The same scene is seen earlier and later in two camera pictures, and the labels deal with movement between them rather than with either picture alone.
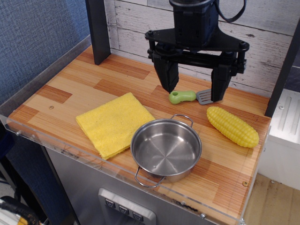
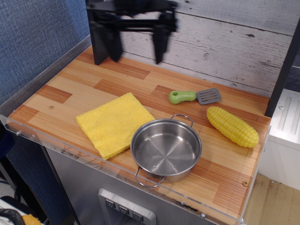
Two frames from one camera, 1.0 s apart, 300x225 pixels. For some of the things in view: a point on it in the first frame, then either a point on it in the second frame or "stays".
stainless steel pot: x=168 y=148 stays
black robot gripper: x=197 y=39 to x=113 y=16
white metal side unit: x=280 y=157 stays
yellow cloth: x=112 y=127 stays
